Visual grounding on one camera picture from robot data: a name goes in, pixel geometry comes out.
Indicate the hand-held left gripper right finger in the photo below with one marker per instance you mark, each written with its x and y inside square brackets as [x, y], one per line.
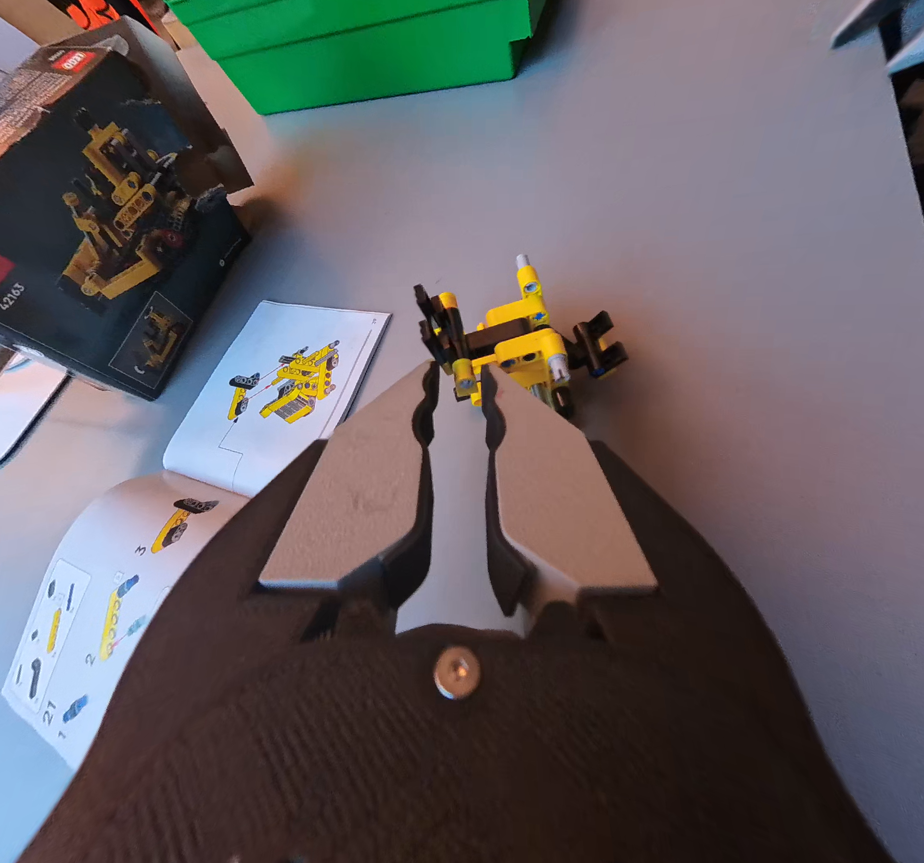
[556, 495]

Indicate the grey-blue panel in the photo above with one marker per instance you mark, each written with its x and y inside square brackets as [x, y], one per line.
[884, 4]

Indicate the yellow black lego model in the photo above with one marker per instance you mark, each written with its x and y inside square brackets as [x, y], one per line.
[520, 343]

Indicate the lego instruction booklet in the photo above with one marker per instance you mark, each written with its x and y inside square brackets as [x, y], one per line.
[281, 387]

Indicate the lego set box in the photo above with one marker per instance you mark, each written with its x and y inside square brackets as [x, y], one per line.
[108, 228]

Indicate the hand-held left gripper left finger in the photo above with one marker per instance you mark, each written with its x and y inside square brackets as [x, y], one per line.
[354, 488]

